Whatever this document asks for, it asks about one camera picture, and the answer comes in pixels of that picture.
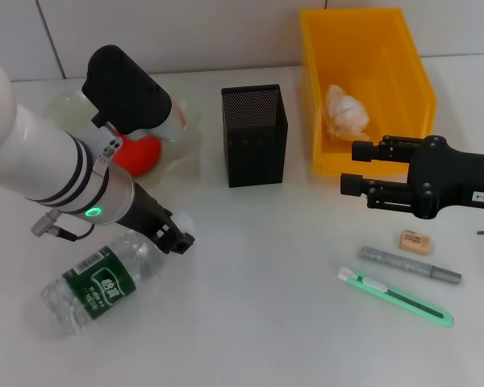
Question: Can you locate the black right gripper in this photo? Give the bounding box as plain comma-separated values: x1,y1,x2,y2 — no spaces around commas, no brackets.
340,135,484,221

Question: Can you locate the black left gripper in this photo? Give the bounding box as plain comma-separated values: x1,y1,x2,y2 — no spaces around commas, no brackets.
116,181,197,255

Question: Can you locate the white paper ball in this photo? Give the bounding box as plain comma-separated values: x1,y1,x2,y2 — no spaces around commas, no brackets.
324,84,371,144

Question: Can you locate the clear green-label water bottle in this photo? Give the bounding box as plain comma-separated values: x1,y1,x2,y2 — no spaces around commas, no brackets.
39,211,197,335

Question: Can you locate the red-orange toy orange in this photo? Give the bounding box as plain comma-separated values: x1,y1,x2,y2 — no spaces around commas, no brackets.
111,128,163,177

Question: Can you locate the pale green glass fruit plate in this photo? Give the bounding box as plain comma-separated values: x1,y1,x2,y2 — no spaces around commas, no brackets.
44,78,205,186

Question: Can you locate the beige eraser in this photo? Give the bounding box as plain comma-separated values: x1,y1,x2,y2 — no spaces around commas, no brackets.
398,228,432,256

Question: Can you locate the black mesh pen holder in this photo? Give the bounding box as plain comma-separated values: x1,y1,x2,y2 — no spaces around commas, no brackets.
220,83,289,189

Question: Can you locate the grey marker pen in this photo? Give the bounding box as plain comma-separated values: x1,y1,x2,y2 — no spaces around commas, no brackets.
357,245,463,285

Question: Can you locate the green utility knife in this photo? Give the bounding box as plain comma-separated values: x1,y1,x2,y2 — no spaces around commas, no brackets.
337,264,456,328

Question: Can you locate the yellow plastic bin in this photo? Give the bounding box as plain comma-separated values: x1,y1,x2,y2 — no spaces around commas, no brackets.
298,6,437,177

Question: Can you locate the left gripper cable with plug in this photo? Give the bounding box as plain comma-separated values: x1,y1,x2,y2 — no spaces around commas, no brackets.
30,211,96,242

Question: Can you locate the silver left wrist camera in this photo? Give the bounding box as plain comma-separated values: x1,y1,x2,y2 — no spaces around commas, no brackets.
81,44,186,143

